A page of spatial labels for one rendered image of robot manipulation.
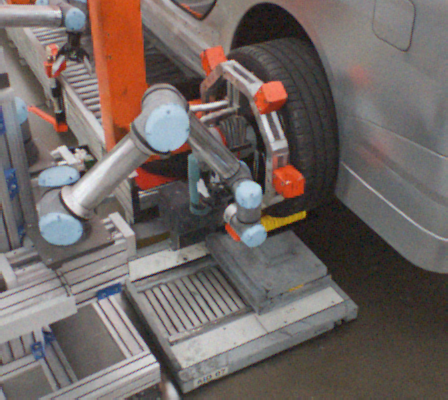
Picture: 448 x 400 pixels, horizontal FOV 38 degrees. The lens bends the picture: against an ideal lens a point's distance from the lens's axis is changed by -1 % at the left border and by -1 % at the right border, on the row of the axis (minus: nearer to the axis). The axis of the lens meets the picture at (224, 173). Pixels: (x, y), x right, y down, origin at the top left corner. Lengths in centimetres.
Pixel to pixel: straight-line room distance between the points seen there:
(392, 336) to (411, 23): 151
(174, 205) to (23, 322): 108
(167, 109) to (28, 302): 74
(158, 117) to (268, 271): 128
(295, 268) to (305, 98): 88
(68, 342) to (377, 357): 124
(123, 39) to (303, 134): 85
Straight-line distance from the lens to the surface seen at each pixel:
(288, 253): 289
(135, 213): 321
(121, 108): 276
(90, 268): 217
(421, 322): 303
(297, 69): 231
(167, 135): 172
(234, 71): 235
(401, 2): 188
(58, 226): 186
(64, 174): 199
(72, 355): 258
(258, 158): 255
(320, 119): 225
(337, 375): 277
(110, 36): 262
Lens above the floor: 215
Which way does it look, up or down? 35 degrees down
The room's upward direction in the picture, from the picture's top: straight up
